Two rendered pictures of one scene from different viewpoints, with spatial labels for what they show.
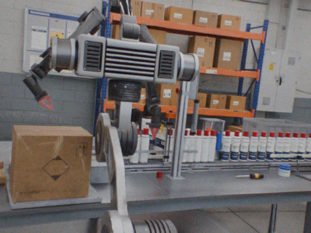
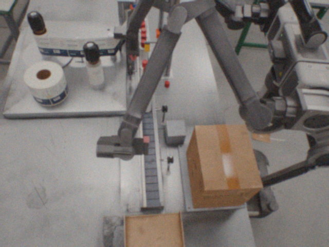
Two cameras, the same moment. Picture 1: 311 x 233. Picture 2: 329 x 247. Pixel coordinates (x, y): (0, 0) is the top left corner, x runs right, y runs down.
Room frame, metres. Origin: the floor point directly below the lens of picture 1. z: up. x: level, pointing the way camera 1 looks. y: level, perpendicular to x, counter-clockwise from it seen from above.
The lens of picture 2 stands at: (1.73, 1.04, 2.11)
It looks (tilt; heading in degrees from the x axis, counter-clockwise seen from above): 57 degrees down; 284
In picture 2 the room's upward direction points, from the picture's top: 8 degrees clockwise
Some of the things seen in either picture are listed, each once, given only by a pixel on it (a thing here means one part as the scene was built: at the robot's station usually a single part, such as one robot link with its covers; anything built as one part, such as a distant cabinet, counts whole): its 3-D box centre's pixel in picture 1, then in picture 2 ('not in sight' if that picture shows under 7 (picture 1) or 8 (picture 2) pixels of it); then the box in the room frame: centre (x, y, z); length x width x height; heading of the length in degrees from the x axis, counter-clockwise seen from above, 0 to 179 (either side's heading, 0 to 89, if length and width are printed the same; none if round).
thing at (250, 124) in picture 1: (275, 130); not in sight; (4.06, -1.32, 0.91); 0.60 x 0.40 x 0.22; 112
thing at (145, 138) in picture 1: (144, 145); (144, 74); (2.13, 0.06, 0.98); 0.05 x 0.05 x 0.20
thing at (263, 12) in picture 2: not in sight; (258, 14); (1.66, -0.06, 1.45); 0.09 x 0.08 x 0.12; 109
